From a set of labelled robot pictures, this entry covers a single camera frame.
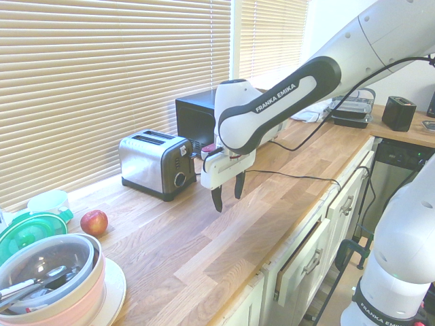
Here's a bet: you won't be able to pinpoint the stainless steel two-slot toaster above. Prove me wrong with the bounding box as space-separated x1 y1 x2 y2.
118 130 198 202

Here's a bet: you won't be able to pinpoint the small black box appliance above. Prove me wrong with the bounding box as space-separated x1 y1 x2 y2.
381 95 418 132

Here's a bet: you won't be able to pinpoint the narrow beige window blind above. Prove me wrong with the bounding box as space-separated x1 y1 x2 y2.
239 0 310 82

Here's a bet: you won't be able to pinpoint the cream bowl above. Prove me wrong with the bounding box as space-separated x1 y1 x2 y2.
90 239 107 289

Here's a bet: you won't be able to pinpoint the clear grey bowl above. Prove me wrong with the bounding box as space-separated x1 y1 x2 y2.
0 233 103 315

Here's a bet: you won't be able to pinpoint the red apple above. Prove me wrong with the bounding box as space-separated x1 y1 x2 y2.
80 209 109 237

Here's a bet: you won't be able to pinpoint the black food containers stack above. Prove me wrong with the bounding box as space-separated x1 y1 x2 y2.
326 87 375 129

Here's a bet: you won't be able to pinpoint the white mug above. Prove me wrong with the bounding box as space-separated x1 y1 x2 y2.
27 189 71 219

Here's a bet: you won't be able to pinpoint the white plastic bag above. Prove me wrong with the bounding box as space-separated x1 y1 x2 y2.
290 101 333 122

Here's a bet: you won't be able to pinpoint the black steel microwave oven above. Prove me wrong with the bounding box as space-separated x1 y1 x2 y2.
175 87 290 151

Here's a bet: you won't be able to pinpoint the white dinner plate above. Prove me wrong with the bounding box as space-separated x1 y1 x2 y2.
76 257 128 326

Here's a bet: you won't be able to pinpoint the pink bowl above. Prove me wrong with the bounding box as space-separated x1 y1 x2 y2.
0 249 107 326

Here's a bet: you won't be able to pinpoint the white open drawer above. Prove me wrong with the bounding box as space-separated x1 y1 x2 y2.
275 217 332 307

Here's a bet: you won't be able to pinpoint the steel under-counter appliance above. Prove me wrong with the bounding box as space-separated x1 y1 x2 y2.
360 137 430 246

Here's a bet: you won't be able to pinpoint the metal utensils in bowl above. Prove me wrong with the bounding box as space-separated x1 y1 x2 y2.
0 266 68 303

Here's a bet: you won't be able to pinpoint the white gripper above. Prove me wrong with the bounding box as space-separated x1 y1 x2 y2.
200 148 257 213

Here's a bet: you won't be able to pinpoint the wide beige window blind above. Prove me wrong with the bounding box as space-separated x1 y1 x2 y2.
0 0 232 212

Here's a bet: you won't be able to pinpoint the black toaster power cable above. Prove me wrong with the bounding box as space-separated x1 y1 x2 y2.
243 165 377 238

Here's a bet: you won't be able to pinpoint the green black clamp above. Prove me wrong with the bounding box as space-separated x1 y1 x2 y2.
334 223 375 272

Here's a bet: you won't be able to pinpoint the green plastic lid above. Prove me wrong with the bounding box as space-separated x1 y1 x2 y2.
0 206 74 266

